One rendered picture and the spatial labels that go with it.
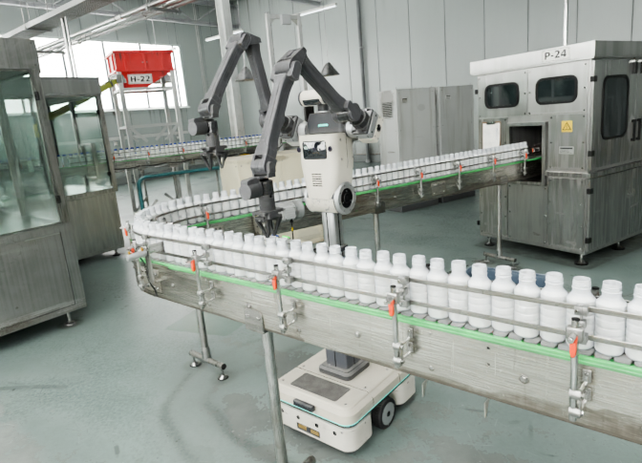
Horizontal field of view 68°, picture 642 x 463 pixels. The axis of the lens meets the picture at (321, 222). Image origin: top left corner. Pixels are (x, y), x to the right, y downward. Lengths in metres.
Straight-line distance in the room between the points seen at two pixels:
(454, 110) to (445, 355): 7.14
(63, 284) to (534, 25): 12.02
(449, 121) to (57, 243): 6.04
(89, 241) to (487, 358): 5.87
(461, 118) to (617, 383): 7.43
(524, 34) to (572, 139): 9.09
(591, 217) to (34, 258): 4.80
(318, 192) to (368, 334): 0.97
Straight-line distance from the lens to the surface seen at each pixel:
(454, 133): 8.35
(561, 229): 5.11
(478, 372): 1.38
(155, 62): 8.25
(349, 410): 2.38
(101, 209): 6.76
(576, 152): 4.92
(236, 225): 3.15
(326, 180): 2.25
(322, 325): 1.62
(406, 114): 7.61
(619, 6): 13.43
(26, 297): 4.50
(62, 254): 4.54
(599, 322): 1.25
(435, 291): 1.36
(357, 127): 2.16
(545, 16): 13.76
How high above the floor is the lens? 1.57
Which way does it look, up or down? 12 degrees down
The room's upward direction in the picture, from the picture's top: 5 degrees counter-clockwise
